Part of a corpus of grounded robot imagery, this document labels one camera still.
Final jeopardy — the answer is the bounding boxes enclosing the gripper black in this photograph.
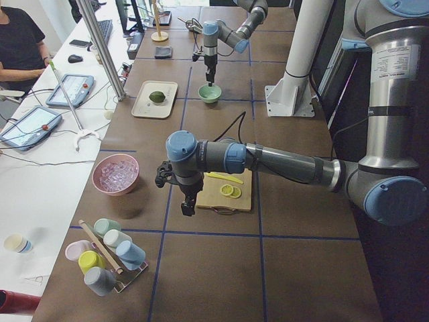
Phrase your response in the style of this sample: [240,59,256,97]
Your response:
[204,54,217,87]
[155,161,204,216]

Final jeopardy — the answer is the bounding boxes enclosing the light green bowl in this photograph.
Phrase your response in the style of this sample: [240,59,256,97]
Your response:
[198,85,222,104]

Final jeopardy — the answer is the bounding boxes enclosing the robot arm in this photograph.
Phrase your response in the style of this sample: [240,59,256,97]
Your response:
[202,0,268,87]
[155,1,428,225]

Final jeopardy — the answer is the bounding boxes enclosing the pink bowl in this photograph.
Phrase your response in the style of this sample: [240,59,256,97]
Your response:
[92,154,139,196]

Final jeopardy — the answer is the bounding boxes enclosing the yellow plastic knife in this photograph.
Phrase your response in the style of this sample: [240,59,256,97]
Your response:
[206,172,244,184]

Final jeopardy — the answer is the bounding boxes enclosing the bamboo cutting board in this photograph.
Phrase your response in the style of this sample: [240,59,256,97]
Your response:
[196,170,253,211]

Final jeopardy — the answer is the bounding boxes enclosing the metal scoop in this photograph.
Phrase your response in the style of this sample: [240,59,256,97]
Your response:
[178,17,203,34]

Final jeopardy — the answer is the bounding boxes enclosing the green avocado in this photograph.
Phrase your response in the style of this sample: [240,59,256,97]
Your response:
[149,91,166,103]

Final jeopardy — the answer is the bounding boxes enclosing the wooden banana stand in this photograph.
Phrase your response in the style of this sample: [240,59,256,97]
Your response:
[151,0,169,42]

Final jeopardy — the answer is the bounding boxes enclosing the white rabbit tray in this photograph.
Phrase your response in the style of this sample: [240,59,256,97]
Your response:
[131,80,178,119]

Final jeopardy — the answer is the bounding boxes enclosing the clear ice cubes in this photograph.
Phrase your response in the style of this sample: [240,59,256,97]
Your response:
[99,160,138,192]

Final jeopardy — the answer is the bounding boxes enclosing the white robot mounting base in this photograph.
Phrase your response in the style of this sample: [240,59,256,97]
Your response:
[265,0,334,117]

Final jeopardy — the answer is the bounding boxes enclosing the blue cup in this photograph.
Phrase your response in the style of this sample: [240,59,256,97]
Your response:
[115,240,146,270]

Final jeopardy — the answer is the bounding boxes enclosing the white cup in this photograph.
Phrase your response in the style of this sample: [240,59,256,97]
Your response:
[103,229,132,251]

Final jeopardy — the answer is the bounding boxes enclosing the green cup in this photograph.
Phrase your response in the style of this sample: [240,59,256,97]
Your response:
[93,218,121,237]

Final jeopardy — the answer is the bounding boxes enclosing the wooden cup rack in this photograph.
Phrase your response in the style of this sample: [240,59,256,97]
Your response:
[79,220,148,293]

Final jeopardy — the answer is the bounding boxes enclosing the black keyboard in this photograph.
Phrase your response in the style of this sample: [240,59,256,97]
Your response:
[97,19,113,44]

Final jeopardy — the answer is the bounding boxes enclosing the white grabber stick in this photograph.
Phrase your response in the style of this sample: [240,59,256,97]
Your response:
[49,60,100,152]

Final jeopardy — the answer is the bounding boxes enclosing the yellow cup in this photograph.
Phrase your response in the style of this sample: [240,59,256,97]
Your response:
[78,250,106,274]

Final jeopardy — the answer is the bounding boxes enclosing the grey cup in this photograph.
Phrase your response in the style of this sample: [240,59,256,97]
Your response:
[84,266,116,296]

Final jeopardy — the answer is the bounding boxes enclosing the far teach pendant tablet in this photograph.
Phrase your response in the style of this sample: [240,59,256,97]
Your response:
[46,74,95,108]

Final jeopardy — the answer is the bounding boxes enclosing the teach pendant tablet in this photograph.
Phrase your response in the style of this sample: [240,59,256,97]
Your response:
[46,74,95,108]
[1,106,62,151]

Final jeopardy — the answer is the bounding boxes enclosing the pink cup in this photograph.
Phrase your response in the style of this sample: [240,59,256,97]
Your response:
[64,239,92,262]

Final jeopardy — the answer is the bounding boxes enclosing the smartphone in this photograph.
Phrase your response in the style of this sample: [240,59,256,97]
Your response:
[69,40,90,48]

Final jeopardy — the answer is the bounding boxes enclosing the black computer mouse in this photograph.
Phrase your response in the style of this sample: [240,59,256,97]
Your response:
[68,54,83,64]

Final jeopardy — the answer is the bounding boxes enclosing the near teach pendant tablet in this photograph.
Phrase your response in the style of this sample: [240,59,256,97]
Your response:
[1,106,62,151]

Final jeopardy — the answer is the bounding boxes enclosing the paper cup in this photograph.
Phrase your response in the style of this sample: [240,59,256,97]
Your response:
[3,233,32,254]

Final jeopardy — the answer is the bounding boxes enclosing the person in black shirt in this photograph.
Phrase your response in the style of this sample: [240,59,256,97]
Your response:
[1,5,51,94]

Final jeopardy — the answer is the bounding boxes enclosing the red object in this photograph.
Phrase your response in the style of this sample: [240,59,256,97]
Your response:
[0,290,41,315]

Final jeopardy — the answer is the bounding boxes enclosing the black frame tray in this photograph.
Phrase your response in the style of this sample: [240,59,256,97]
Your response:
[149,11,172,27]

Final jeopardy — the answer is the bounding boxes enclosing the aluminium frame post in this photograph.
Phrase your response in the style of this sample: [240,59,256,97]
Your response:
[76,0,126,101]

